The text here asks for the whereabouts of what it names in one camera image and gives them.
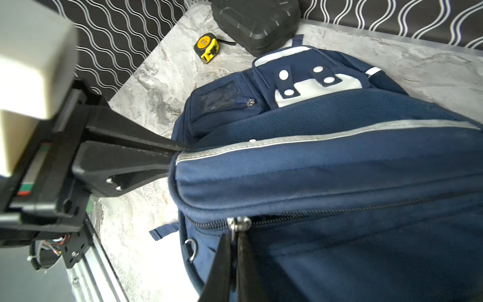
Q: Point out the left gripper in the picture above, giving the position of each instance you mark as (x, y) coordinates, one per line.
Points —
(43, 199)

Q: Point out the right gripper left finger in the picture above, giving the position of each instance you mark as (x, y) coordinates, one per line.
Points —
(217, 287)

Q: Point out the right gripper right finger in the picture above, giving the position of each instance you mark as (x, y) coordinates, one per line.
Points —
(249, 285)

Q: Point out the navy blue backpack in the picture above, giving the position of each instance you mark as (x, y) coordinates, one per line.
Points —
(347, 188)

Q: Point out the black zippered case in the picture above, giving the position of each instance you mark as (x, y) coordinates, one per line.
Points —
(259, 26)

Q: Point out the yellow black tape measure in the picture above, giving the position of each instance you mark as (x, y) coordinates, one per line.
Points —
(207, 47)

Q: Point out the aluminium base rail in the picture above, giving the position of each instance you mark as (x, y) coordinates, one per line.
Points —
(91, 274)

